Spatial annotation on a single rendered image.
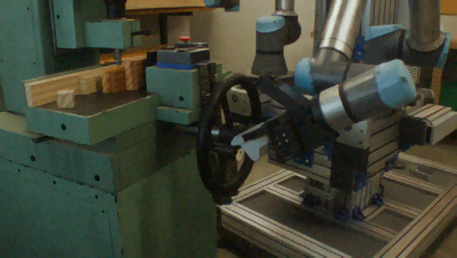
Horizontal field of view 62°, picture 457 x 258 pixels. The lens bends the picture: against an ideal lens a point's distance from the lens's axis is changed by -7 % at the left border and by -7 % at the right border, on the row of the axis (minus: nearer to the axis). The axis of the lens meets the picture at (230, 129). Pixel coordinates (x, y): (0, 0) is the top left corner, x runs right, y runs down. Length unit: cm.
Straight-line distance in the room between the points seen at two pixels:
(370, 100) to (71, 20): 77
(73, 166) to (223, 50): 399
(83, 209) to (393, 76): 74
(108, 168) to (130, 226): 16
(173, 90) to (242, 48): 379
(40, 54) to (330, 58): 75
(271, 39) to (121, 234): 99
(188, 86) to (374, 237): 108
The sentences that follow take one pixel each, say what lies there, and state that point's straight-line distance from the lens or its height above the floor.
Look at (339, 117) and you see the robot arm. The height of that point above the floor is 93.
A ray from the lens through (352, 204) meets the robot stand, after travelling 179.
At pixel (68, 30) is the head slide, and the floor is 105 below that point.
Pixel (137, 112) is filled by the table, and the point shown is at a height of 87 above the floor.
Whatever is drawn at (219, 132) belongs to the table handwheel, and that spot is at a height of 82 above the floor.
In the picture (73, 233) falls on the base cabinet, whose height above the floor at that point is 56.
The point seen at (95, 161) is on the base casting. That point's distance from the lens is 93.
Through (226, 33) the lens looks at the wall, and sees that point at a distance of 482.
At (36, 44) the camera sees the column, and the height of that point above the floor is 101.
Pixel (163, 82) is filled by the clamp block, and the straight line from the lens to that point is 97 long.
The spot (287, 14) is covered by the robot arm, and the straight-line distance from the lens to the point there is 176.
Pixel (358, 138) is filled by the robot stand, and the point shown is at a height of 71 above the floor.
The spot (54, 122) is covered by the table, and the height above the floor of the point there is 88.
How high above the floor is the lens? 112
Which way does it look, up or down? 18 degrees down
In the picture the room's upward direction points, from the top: straight up
